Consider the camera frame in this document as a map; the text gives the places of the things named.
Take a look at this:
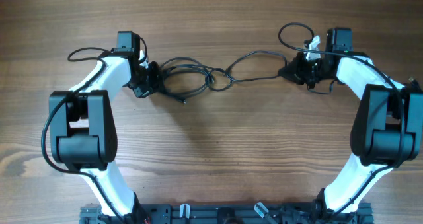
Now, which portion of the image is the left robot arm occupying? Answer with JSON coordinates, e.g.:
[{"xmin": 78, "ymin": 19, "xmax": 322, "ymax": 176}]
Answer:
[{"xmin": 41, "ymin": 31, "xmax": 163, "ymax": 223}]

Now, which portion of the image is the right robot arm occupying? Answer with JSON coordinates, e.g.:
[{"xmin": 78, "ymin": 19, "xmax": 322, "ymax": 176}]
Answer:
[{"xmin": 278, "ymin": 28, "xmax": 422, "ymax": 223}]

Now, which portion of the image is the right camera cable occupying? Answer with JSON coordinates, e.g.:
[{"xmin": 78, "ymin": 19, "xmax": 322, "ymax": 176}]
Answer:
[{"xmin": 278, "ymin": 22, "xmax": 406, "ymax": 218}]

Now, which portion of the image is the camera cable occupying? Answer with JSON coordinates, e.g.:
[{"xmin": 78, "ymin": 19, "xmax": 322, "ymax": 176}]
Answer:
[
  {"xmin": 40, "ymin": 46, "xmax": 115, "ymax": 224},
  {"xmin": 278, "ymin": 22, "xmax": 406, "ymax": 218}
]

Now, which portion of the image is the left camera cable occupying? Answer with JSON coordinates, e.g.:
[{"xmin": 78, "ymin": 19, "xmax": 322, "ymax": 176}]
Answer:
[{"xmin": 40, "ymin": 46, "xmax": 115, "ymax": 224}]

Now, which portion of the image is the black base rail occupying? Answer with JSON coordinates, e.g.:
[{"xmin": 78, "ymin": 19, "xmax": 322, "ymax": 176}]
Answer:
[{"xmin": 79, "ymin": 202, "xmax": 374, "ymax": 224}]

